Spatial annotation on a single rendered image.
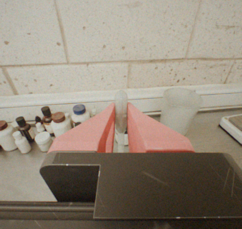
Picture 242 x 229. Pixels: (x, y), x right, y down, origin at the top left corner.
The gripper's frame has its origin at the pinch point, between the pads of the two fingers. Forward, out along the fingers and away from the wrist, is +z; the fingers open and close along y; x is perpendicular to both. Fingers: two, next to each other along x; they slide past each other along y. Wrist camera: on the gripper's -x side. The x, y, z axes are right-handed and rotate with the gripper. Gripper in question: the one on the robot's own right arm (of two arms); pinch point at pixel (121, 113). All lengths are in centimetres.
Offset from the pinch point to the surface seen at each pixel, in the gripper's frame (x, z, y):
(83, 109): 20.0, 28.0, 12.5
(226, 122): 29, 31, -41
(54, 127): 23.4, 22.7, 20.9
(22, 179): 31.6, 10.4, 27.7
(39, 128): 26.6, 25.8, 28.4
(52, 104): 22.3, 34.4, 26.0
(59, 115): 20.6, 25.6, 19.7
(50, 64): 8.6, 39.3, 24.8
